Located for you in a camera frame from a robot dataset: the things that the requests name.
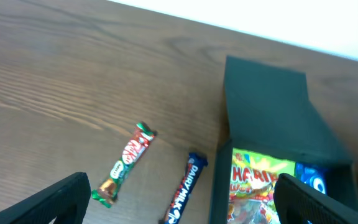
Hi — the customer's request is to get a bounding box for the green Haribo gummy bag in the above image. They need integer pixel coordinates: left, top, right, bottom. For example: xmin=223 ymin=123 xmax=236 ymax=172
xmin=227 ymin=148 xmax=295 ymax=224

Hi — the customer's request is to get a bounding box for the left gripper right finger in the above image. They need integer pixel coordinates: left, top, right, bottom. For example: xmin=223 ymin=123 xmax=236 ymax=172
xmin=273 ymin=174 xmax=358 ymax=224

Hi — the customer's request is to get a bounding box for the dark green open box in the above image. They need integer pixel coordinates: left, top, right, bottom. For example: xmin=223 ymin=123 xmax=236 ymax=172
xmin=209 ymin=56 xmax=358 ymax=223

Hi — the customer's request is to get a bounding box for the red green KitKat bar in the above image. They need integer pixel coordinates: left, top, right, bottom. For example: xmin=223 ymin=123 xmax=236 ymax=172
xmin=91 ymin=121 xmax=157 ymax=208

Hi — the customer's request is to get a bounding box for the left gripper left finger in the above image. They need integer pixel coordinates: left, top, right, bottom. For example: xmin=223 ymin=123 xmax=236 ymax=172
xmin=0 ymin=172 xmax=91 ymax=224

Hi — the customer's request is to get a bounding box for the blue Oreo cookie pack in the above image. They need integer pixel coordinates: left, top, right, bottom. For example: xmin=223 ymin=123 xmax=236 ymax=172
xmin=295 ymin=162 xmax=326 ymax=194

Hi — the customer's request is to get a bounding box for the purple Dairy Milk bar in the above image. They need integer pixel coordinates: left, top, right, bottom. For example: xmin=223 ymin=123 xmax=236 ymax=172
xmin=158 ymin=152 xmax=208 ymax=224

